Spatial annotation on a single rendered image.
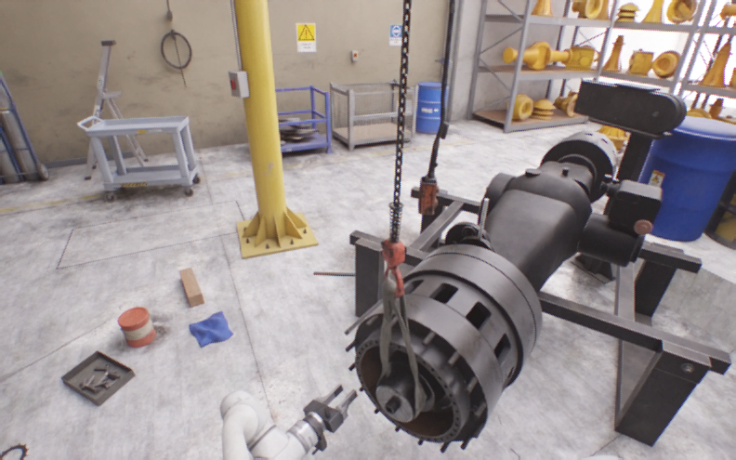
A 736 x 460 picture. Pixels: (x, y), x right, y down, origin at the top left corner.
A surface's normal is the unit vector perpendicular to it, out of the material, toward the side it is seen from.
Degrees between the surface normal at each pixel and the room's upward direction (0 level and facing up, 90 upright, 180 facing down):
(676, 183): 90
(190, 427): 0
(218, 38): 90
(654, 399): 90
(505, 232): 27
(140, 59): 90
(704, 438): 0
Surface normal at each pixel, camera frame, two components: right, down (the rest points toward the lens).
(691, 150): -0.68, 0.36
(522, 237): -0.26, -0.60
